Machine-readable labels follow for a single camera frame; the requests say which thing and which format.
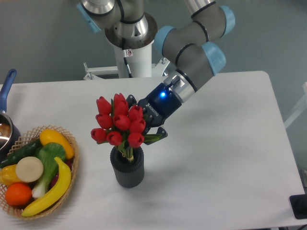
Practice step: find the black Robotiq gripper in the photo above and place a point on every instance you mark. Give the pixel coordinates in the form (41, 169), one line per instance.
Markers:
(159, 105)

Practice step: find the red tulip bouquet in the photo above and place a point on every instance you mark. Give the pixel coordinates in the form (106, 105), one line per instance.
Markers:
(119, 125)

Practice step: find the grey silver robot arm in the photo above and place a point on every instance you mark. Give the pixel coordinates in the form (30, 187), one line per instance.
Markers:
(132, 32)

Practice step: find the dark grey ribbed vase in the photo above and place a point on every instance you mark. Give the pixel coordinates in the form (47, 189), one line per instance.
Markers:
(128, 174)

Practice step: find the yellow squash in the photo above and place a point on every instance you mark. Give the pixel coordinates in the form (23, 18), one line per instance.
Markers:
(53, 136)

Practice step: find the yellow banana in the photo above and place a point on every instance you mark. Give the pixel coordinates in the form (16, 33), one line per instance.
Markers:
(54, 194)

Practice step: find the green bok choy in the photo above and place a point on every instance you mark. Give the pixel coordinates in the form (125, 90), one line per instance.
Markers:
(47, 154)

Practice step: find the woven wicker basket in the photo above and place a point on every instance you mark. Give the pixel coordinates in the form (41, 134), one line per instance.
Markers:
(24, 139)

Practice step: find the green cucumber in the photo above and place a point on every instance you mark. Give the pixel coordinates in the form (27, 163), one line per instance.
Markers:
(27, 150)

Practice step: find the beige round slice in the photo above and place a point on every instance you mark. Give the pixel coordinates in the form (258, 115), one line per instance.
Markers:
(29, 169)

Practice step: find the orange fruit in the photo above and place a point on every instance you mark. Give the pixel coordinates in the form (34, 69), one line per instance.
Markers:
(18, 194)

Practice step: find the yellow bell pepper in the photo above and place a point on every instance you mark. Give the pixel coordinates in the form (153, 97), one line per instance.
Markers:
(8, 175)

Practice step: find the black device at edge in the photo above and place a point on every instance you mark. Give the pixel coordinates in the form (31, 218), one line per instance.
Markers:
(299, 206)

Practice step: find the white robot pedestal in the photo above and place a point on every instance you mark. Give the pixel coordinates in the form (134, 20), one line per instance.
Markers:
(130, 63)

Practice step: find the blue handled saucepan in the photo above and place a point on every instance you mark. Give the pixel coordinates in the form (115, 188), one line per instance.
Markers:
(9, 133)

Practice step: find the white frame at right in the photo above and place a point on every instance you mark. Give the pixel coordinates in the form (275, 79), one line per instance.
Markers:
(298, 108)

